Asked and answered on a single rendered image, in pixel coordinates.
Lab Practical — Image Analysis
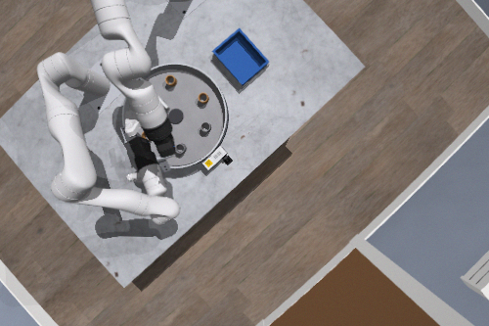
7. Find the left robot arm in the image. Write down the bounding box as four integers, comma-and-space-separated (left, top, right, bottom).
90, 0, 159, 114

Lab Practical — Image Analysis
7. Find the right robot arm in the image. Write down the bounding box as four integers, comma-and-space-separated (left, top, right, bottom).
37, 52, 180, 225

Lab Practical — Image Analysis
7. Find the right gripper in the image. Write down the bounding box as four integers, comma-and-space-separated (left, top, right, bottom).
120, 126, 162, 183

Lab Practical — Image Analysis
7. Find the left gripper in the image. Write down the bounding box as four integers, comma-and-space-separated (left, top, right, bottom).
125, 101, 176, 172

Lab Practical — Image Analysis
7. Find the blue open-top crate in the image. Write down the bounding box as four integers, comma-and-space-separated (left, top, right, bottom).
212, 28, 269, 86

